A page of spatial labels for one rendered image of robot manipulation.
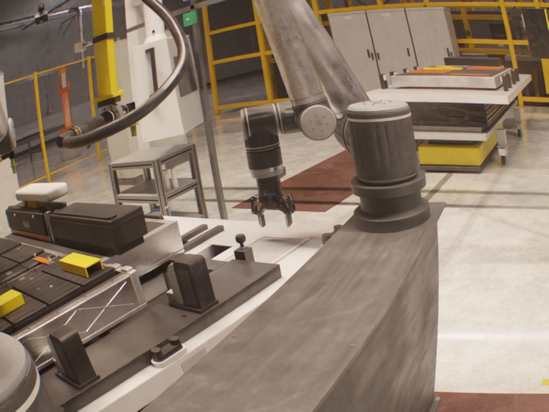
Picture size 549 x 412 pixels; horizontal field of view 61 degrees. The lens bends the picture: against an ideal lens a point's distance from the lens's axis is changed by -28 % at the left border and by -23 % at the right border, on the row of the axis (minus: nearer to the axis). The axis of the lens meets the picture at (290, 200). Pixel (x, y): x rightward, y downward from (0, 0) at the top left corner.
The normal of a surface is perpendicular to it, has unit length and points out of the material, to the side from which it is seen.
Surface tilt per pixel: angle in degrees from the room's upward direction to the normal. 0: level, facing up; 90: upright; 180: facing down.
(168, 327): 0
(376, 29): 90
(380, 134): 90
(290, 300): 0
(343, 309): 0
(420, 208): 23
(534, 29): 90
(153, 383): 90
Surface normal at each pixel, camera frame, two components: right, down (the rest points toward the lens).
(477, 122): -0.53, 0.31
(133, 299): 0.83, 0.02
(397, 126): 0.33, 0.20
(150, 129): -0.13, 0.29
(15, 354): -0.06, -0.97
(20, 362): 0.55, -0.83
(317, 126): 0.09, 0.26
